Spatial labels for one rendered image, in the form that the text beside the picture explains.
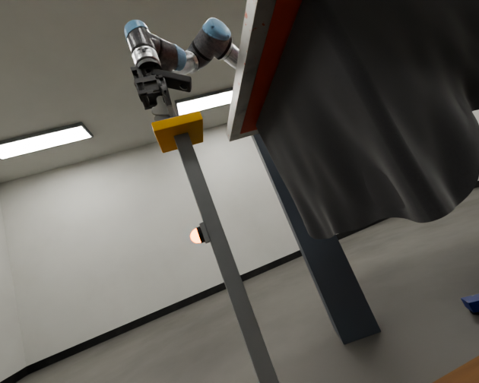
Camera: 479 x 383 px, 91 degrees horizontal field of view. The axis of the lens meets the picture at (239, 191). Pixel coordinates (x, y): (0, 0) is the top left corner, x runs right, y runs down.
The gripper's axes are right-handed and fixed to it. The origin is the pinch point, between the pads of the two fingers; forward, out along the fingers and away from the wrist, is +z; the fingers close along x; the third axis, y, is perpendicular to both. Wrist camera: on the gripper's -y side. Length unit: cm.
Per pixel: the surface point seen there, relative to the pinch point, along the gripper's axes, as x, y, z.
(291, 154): 4.6, -26.3, 21.2
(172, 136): 1.7, 2.1, 5.2
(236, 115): -0.9, -17.8, 2.4
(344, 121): 25.8, -27.2, 24.9
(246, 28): 26.1, -17.3, 0.5
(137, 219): -368, 93, -68
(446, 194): 32, -31, 43
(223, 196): -368, -62, -58
